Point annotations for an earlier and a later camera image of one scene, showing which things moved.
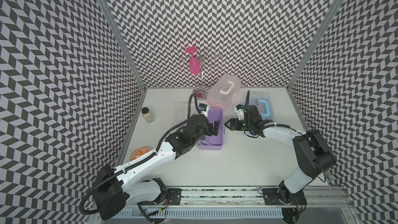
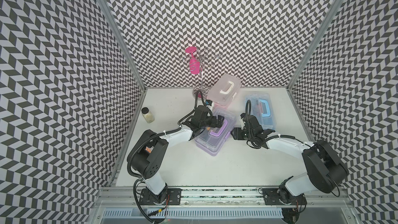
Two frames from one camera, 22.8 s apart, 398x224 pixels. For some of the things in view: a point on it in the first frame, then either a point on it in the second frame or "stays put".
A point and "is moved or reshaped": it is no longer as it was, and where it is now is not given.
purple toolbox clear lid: x=214 y=142 is moved or reshaped
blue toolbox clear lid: x=261 y=100 is moved or reshaped
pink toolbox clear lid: x=223 y=90 stays put
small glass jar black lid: x=147 y=115 stays put
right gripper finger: x=232 y=122 → x=237 y=130
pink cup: x=194 y=64 stays put
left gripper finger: x=210 y=130 → x=217 y=124
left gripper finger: x=216 y=124 → x=220 y=119
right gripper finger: x=230 y=124 → x=237 y=134
